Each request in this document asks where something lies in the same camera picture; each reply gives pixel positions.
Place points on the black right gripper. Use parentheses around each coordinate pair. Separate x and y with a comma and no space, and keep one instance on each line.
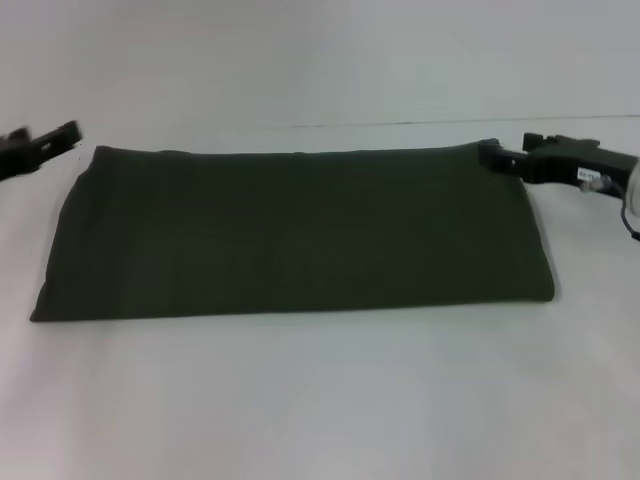
(580,160)

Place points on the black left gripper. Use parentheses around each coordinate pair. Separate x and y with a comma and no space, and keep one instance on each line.
(15,160)

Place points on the dark green FREE t-shirt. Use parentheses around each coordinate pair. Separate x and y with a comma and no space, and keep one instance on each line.
(300,235)

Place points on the clear network plug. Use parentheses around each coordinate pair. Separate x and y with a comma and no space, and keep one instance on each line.
(592,185)

